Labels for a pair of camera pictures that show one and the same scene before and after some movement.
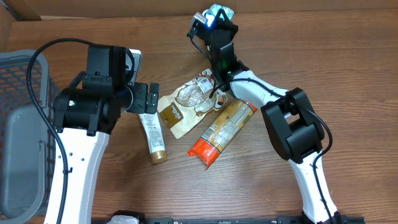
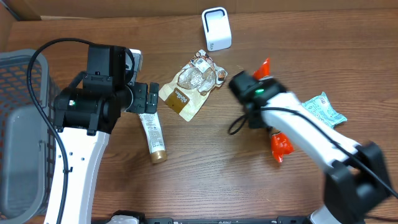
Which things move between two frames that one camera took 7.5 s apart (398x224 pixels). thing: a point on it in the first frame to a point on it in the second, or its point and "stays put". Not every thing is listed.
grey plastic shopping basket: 27,137 stays put
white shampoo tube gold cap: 158,150 stays put
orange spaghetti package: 211,145 to 280,145
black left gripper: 143,105 stays put
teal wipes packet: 212,12 to 320,107
